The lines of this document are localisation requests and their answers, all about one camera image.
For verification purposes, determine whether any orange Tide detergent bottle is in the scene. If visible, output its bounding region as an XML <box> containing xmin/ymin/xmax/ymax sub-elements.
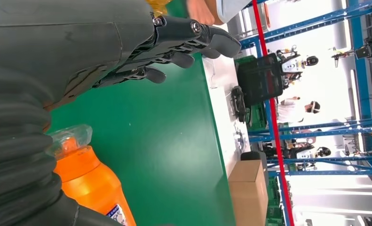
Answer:
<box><xmin>45</xmin><ymin>124</ymin><xmax>137</xmax><ymax>226</ymax></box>

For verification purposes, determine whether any white table with box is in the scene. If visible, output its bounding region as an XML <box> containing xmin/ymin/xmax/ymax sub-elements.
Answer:
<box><xmin>202</xmin><ymin>53</ymin><xmax>252</xmax><ymax>178</ymax></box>

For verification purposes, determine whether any person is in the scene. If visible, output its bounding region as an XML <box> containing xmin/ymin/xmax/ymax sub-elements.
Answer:
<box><xmin>276</xmin><ymin>96</ymin><xmax>322</xmax><ymax>124</ymax></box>
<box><xmin>187</xmin><ymin>0</ymin><xmax>252</xmax><ymax>26</ymax></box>

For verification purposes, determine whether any green plastic crate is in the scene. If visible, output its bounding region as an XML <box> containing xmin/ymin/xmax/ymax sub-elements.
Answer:
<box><xmin>235</xmin><ymin>55</ymin><xmax>257</xmax><ymax>65</ymax></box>
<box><xmin>250</xmin><ymin>103</ymin><xmax>268</xmax><ymax>130</ymax></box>
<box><xmin>266</xmin><ymin>176</ymin><xmax>287</xmax><ymax>226</ymax></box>

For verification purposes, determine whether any black handheld controller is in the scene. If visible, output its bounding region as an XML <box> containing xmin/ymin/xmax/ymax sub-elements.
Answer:
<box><xmin>230</xmin><ymin>86</ymin><xmax>248</xmax><ymax>123</ymax></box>

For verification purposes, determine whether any black mesh office chair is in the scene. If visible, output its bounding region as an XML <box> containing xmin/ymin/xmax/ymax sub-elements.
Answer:
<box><xmin>237</xmin><ymin>53</ymin><xmax>284</xmax><ymax>107</ymax></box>

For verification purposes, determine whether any printed booklet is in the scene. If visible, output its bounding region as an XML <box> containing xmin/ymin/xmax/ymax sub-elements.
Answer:
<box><xmin>232</xmin><ymin>123</ymin><xmax>249</xmax><ymax>154</ymax></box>

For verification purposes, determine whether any white humanoid robot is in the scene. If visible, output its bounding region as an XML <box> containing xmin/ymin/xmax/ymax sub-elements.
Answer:
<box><xmin>276</xmin><ymin>45</ymin><xmax>319</xmax><ymax>91</ymax></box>
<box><xmin>285</xmin><ymin>145</ymin><xmax>332</xmax><ymax>171</ymax></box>

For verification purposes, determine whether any brown cardboard box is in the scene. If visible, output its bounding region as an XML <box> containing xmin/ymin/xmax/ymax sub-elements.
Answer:
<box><xmin>228</xmin><ymin>160</ymin><xmax>269</xmax><ymax>226</ymax></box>

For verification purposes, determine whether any black yellow hanging hoist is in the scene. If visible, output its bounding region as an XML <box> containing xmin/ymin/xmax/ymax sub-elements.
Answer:
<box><xmin>330</xmin><ymin>47</ymin><xmax>355</xmax><ymax>68</ymax></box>

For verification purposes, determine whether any blue metal shelving rack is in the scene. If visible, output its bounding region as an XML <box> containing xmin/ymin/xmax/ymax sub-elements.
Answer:
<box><xmin>238</xmin><ymin>0</ymin><xmax>372</xmax><ymax>226</ymax></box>

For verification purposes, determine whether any black box yellow warning sign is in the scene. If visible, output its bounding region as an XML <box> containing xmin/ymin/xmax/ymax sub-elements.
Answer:
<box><xmin>355</xmin><ymin>37</ymin><xmax>372</xmax><ymax>60</ymax></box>

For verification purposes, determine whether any red barrier rail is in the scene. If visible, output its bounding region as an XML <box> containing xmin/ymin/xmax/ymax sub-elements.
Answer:
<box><xmin>251</xmin><ymin>0</ymin><xmax>295</xmax><ymax>226</ymax></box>

